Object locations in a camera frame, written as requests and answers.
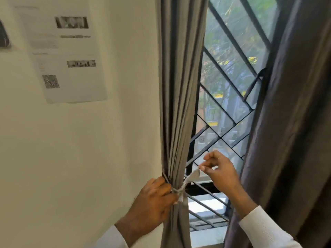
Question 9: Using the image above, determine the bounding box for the person's left hand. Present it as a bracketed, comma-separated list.
[114, 177, 179, 247]

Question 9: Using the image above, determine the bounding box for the person's right hand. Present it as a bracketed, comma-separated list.
[198, 150, 243, 198]

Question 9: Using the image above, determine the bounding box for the light grey curtain tie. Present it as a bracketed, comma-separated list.
[161, 168, 201, 204]

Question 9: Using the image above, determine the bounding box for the dark grey curtain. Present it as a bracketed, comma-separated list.
[223, 0, 331, 248]

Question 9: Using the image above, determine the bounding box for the light grey curtain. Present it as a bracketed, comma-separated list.
[155, 0, 209, 248]

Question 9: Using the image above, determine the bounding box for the person's left forearm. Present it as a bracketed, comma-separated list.
[90, 224, 130, 248]

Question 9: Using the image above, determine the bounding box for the person's right forearm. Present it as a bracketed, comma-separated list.
[226, 184, 303, 248]

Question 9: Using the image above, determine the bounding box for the white printed paper sheet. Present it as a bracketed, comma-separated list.
[6, 0, 108, 104]

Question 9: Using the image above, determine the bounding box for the black wall sign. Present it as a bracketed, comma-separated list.
[0, 19, 11, 49]

